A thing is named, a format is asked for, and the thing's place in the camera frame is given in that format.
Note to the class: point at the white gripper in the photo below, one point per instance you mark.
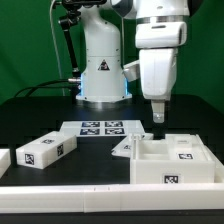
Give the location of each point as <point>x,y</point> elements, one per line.
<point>158,76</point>

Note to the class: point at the white cabinet door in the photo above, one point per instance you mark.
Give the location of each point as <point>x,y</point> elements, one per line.
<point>184,147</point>
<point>123,149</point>

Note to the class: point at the white cabinet body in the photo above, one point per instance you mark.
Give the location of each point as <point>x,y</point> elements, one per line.
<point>150,164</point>

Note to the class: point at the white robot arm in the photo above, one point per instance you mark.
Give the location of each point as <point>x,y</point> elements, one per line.
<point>160,30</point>

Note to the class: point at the white cabinet top block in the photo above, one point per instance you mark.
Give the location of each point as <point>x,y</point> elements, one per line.
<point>45,150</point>

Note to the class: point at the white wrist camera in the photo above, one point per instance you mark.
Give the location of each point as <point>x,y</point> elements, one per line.
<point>132,71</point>

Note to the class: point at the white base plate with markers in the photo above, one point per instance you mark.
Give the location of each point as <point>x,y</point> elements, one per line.
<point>102,128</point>

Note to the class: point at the white U-shaped obstacle frame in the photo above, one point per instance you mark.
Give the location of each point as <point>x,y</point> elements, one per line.
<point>108,198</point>

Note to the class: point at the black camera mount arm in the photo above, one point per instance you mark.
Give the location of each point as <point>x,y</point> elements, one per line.
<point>72,17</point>

